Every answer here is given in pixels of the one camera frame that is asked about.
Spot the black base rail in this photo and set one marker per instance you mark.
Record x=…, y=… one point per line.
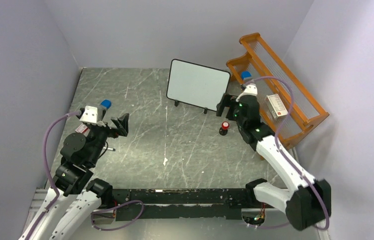
x=228, y=203

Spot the white red small box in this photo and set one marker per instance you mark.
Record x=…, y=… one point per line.
x=276, y=107

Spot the orange wooden rack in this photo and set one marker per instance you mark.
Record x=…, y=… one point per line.
x=260, y=60

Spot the blue eraser on table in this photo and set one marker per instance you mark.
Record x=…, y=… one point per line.
x=106, y=104

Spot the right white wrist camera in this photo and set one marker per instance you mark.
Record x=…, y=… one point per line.
x=250, y=90

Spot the white marker pen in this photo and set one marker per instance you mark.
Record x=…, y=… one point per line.
x=109, y=149

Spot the white board black frame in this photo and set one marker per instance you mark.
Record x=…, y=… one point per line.
x=196, y=85

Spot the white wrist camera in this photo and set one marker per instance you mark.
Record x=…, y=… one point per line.
x=250, y=90
x=93, y=115

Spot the blue eraser on rack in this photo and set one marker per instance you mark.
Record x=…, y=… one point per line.
x=246, y=76

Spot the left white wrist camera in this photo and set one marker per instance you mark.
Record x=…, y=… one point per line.
x=93, y=115

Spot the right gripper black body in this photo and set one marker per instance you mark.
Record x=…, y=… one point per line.
x=234, y=110

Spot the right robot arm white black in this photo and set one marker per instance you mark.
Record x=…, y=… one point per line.
x=305, y=201

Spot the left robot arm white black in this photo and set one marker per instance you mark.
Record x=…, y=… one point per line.
x=73, y=196

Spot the red black round object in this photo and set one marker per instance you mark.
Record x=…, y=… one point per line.
x=223, y=130

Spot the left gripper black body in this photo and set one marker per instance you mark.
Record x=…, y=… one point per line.
x=98, y=134

